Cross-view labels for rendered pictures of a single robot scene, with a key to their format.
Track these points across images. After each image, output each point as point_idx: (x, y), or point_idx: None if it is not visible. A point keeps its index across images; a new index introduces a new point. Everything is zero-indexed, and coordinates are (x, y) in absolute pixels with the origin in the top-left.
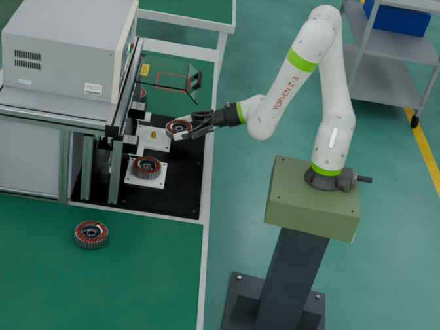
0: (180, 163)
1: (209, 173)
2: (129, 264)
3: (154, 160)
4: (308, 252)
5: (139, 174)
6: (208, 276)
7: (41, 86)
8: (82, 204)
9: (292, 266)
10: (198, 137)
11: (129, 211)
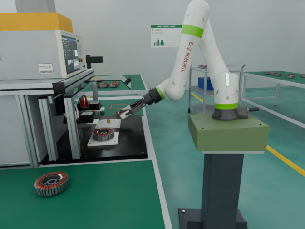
0: (128, 131)
1: (148, 134)
2: (88, 202)
3: (108, 128)
4: (230, 172)
5: (98, 137)
6: None
7: (5, 75)
8: (52, 165)
9: (221, 187)
10: (135, 112)
11: (91, 162)
